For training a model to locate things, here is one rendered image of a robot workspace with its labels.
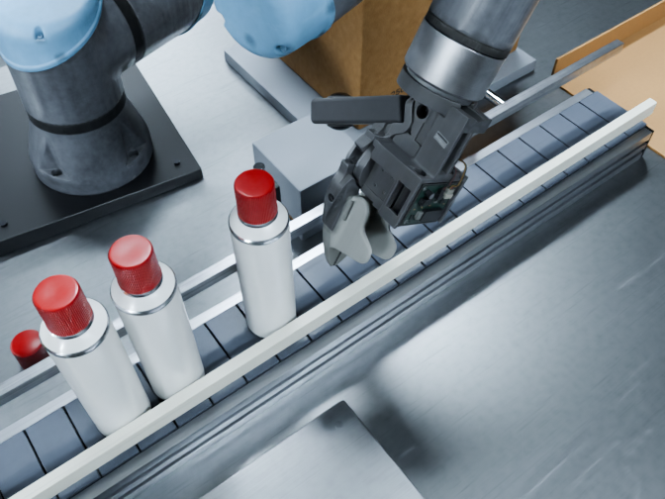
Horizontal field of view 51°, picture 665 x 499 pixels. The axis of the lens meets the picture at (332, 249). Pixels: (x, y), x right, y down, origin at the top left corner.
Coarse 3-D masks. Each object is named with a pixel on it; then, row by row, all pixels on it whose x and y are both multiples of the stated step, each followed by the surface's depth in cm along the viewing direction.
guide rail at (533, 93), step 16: (608, 48) 86; (576, 64) 84; (592, 64) 85; (544, 80) 82; (560, 80) 82; (528, 96) 80; (496, 112) 78; (512, 112) 80; (320, 208) 70; (304, 224) 68; (208, 272) 65; (224, 272) 65; (192, 288) 64; (32, 368) 58; (48, 368) 58; (0, 384) 58; (16, 384) 58; (32, 384) 58; (0, 400) 57
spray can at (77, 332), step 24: (48, 288) 49; (72, 288) 49; (48, 312) 48; (72, 312) 48; (96, 312) 52; (48, 336) 51; (72, 336) 50; (96, 336) 51; (72, 360) 51; (96, 360) 52; (120, 360) 55; (72, 384) 55; (96, 384) 54; (120, 384) 56; (96, 408) 57; (120, 408) 59; (144, 408) 62
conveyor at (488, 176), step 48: (528, 144) 87; (480, 192) 82; (336, 288) 73; (384, 288) 73; (240, 336) 70; (144, 384) 67; (240, 384) 67; (48, 432) 64; (96, 432) 64; (0, 480) 61; (96, 480) 61
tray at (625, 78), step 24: (624, 24) 105; (648, 24) 110; (576, 48) 101; (600, 48) 105; (624, 48) 107; (648, 48) 107; (552, 72) 101; (600, 72) 103; (624, 72) 103; (648, 72) 103; (624, 96) 100; (648, 96) 100; (648, 120) 97; (648, 144) 94
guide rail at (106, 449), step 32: (608, 128) 84; (576, 160) 82; (512, 192) 77; (448, 224) 74; (416, 256) 72; (352, 288) 69; (320, 320) 68; (256, 352) 65; (192, 384) 63; (224, 384) 64; (160, 416) 61; (96, 448) 59; (128, 448) 61; (64, 480) 58
